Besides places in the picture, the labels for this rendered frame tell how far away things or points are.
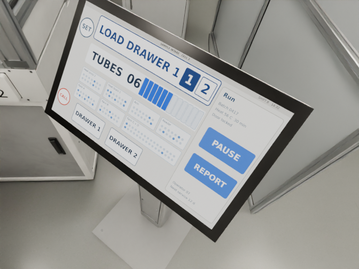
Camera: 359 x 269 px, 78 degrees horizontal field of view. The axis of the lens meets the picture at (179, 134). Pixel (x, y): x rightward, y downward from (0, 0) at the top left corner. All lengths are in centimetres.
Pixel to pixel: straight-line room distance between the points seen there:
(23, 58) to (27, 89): 14
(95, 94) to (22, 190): 125
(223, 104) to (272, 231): 132
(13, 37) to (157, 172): 52
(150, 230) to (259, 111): 114
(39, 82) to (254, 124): 68
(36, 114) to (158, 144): 66
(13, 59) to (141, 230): 105
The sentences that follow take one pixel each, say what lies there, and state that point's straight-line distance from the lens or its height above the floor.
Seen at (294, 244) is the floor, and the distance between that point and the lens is 170.
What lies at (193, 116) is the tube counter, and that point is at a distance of 43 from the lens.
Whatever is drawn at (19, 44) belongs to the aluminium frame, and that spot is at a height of 103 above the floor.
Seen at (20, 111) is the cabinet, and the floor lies 72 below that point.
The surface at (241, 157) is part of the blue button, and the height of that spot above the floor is 110.
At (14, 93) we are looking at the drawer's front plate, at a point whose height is 86.
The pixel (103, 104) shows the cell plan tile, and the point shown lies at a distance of 53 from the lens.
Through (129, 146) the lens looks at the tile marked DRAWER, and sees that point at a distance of 50.
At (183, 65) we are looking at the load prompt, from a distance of 44.
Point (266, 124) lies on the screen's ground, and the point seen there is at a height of 115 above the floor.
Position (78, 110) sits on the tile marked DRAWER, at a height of 101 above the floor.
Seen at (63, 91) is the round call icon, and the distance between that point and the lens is 61.
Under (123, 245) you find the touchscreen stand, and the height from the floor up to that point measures 3.
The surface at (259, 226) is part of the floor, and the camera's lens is 162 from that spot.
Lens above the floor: 144
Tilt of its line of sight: 56 degrees down
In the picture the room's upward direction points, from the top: 12 degrees clockwise
